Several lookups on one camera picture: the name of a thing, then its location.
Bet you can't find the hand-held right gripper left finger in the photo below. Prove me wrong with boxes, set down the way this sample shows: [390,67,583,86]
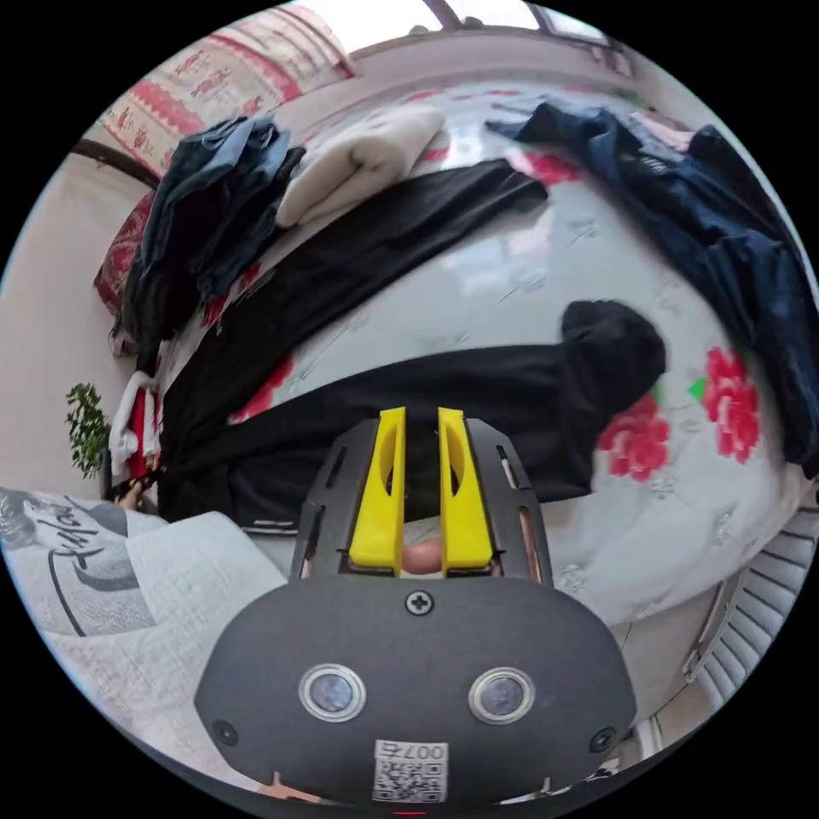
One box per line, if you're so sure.
[347,406,408,571]

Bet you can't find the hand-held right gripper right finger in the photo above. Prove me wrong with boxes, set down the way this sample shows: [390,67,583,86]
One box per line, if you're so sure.
[437,406,495,574]

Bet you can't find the black pants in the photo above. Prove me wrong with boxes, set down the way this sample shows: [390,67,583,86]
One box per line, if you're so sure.
[156,158,668,536]

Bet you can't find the person's right hand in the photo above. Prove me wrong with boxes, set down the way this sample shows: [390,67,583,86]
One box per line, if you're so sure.
[401,537,444,575]

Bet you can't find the bed with floral quilt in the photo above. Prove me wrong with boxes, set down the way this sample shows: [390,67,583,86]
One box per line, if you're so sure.
[96,83,819,631]

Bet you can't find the person's body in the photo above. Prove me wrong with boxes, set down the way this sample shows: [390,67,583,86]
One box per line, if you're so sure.
[0,489,290,792]

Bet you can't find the white radiator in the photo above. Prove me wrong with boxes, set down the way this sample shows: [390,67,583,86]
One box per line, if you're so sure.
[681,511,819,721]

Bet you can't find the green plant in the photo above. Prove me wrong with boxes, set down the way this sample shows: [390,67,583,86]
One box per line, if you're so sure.
[65,382,111,479]

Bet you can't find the cream folded blanket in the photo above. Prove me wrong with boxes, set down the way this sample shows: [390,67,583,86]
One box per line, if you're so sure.
[275,104,449,229]

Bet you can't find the pile of denim clothes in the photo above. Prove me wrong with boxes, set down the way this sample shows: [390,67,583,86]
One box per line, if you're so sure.
[112,114,308,359]

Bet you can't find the red patterned pillow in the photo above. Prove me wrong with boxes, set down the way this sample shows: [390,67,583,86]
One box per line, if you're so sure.
[92,190,159,321]

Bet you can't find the pile of navy clothes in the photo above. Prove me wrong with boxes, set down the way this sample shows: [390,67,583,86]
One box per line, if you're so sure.
[485,101,819,481]

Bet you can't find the red patterned curtain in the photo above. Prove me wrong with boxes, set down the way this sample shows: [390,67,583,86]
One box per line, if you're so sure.
[99,11,357,182]

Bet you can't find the window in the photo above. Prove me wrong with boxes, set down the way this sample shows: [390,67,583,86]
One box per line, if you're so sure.
[297,0,619,51]

